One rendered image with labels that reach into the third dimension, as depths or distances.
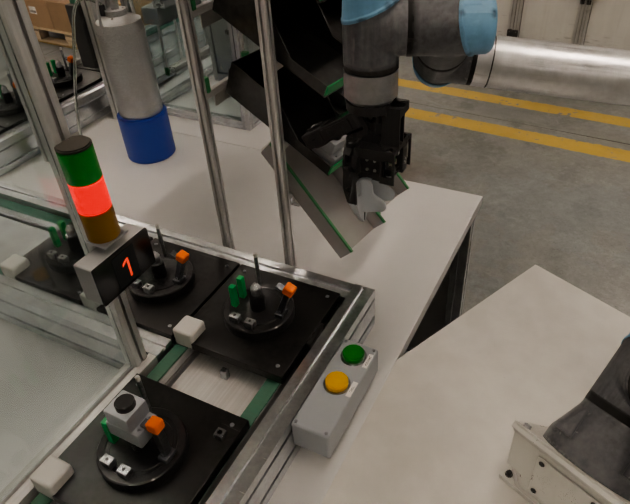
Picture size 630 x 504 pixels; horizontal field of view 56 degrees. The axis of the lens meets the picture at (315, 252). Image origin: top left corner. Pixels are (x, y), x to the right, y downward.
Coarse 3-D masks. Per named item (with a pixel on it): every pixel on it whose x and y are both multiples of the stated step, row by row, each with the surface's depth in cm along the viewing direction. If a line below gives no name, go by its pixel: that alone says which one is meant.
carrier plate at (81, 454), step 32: (128, 384) 104; (160, 384) 104; (96, 416) 99; (192, 416) 98; (224, 416) 98; (96, 448) 94; (192, 448) 93; (224, 448) 93; (96, 480) 90; (192, 480) 89
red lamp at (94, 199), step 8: (96, 184) 83; (104, 184) 85; (72, 192) 83; (80, 192) 82; (88, 192) 83; (96, 192) 83; (104, 192) 85; (80, 200) 83; (88, 200) 83; (96, 200) 84; (104, 200) 85; (80, 208) 84; (88, 208) 84; (96, 208) 85; (104, 208) 85; (88, 216) 85
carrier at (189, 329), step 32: (256, 256) 115; (224, 288) 123; (256, 288) 111; (320, 288) 121; (192, 320) 113; (224, 320) 113; (256, 320) 112; (288, 320) 112; (320, 320) 114; (224, 352) 109; (256, 352) 108; (288, 352) 108
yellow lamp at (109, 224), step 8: (112, 208) 87; (80, 216) 86; (96, 216) 85; (104, 216) 86; (112, 216) 87; (88, 224) 86; (96, 224) 86; (104, 224) 87; (112, 224) 88; (88, 232) 87; (96, 232) 87; (104, 232) 87; (112, 232) 88; (88, 240) 89; (96, 240) 88; (104, 240) 88
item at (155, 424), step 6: (144, 420) 87; (150, 420) 85; (156, 420) 85; (162, 420) 85; (144, 426) 86; (150, 426) 84; (156, 426) 84; (162, 426) 85; (150, 432) 85; (156, 432) 84; (162, 432) 86; (156, 438) 86; (162, 438) 87; (162, 444) 87; (168, 444) 88; (162, 450) 88; (168, 450) 89
